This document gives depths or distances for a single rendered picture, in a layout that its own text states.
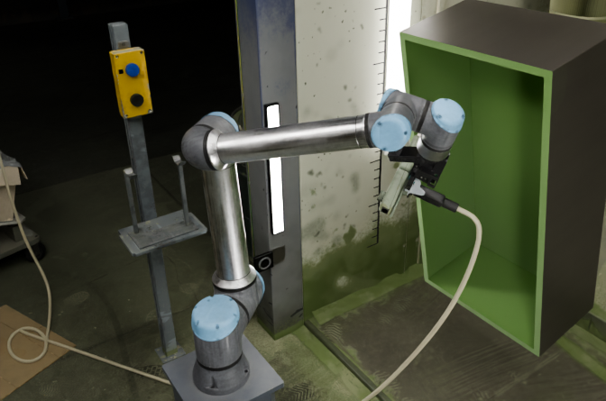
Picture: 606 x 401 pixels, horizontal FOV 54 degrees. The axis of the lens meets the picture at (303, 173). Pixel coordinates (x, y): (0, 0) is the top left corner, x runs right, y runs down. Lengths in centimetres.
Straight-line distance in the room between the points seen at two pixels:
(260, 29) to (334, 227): 110
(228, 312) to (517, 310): 129
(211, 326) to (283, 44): 118
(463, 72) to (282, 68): 73
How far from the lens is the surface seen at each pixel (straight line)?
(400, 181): 183
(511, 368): 309
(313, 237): 295
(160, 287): 291
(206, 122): 176
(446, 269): 286
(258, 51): 244
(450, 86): 243
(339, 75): 269
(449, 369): 302
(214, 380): 204
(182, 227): 260
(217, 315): 193
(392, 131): 145
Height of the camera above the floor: 213
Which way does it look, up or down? 27 degrees down
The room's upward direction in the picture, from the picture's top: 1 degrees counter-clockwise
